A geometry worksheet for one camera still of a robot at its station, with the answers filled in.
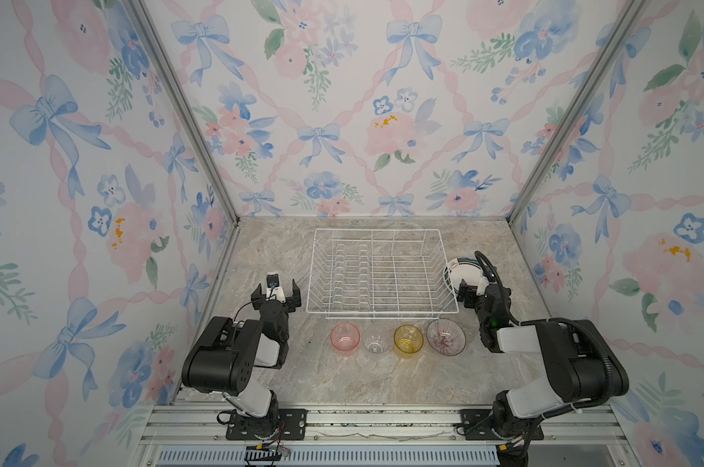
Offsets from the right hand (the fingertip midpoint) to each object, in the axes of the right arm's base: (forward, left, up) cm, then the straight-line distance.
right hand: (478, 280), depth 94 cm
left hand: (-3, +64, +4) cm, 64 cm away
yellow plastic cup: (-18, +24, -6) cm, 30 cm away
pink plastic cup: (-18, +43, -6) cm, 47 cm away
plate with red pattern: (+8, +2, -5) cm, 9 cm away
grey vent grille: (-47, +44, -7) cm, 64 cm away
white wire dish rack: (+5, +35, -4) cm, 35 cm away
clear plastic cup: (-19, +33, -7) cm, 38 cm away
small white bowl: (-17, +12, -6) cm, 21 cm away
